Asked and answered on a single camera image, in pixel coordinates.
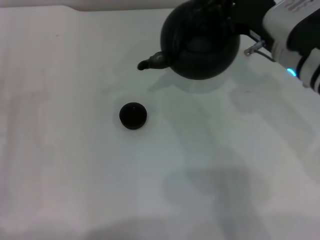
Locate white vented wrist camera box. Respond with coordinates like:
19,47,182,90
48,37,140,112
261,0,320,60

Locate black round teapot with handle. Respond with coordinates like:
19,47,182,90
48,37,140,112
136,0,241,81

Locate small dark brown teacup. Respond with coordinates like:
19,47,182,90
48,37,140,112
119,101,148,131

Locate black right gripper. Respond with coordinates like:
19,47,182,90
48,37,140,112
196,0,272,39

